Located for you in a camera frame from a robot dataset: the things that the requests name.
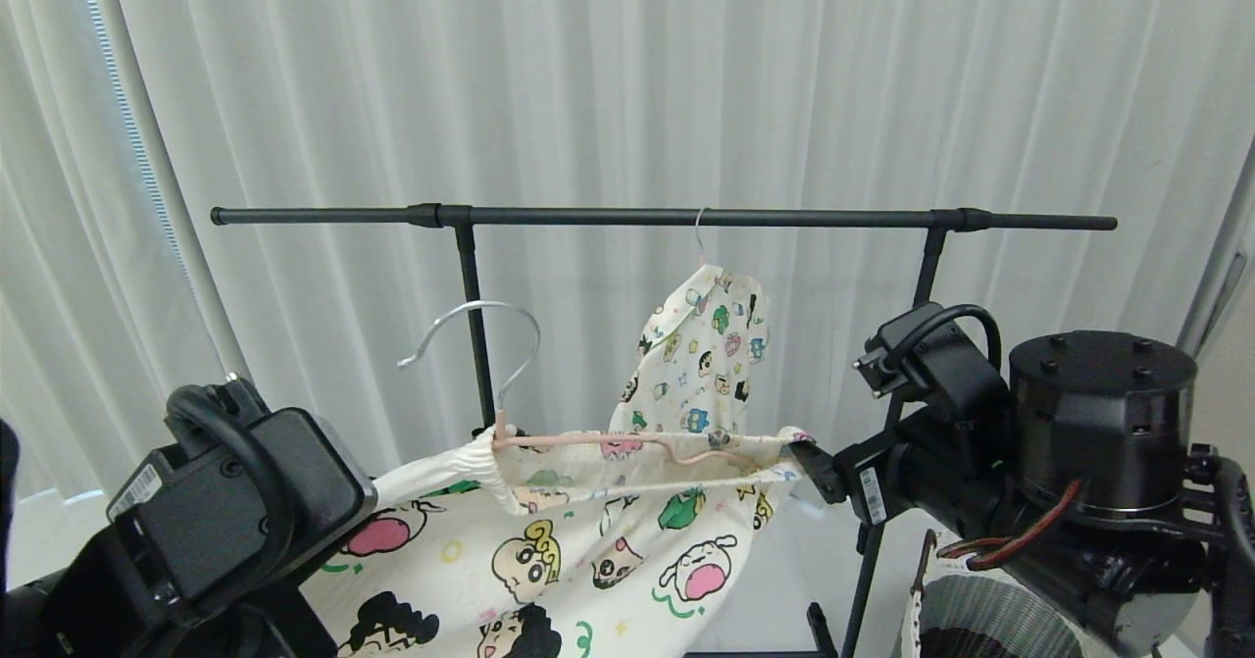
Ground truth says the white laundry basket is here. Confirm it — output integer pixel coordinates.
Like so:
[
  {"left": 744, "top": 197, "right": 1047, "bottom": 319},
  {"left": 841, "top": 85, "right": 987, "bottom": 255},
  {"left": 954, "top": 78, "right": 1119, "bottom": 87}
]
[{"left": 899, "top": 529, "right": 1121, "bottom": 658}]

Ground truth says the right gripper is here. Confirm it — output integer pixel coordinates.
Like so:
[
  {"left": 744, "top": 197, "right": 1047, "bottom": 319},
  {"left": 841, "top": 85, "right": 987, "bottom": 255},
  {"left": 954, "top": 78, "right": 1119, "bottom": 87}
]
[{"left": 788, "top": 411, "right": 1016, "bottom": 543}]

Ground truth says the cream printed garment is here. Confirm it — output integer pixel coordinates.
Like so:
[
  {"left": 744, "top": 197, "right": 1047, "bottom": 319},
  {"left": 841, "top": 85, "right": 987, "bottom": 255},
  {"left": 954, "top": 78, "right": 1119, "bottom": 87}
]
[
  {"left": 297, "top": 425, "right": 817, "bottom": 658},
  {"left": 608, "top": 266, "right": 772, "bottom": 438}
]

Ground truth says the black clothes rack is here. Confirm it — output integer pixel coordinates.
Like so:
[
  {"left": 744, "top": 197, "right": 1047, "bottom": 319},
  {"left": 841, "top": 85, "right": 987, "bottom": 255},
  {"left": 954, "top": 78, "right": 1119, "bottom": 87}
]
[{"left": 210, "top": 203, "right": 1119, "bottom": 658}]

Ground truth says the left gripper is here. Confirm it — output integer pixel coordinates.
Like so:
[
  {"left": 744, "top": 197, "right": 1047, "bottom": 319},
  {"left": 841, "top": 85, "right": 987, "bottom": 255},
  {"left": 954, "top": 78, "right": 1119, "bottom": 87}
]
[{"left": 0, "top": 531, "right": 339, "bottom": 658}]

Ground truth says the white curtain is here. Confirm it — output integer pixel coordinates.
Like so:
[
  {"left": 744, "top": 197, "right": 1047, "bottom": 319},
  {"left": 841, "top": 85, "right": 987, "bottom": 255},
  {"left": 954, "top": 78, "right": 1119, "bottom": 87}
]
[{"left": 0, "top": 0, "right": 1255, "bottom": 517}]

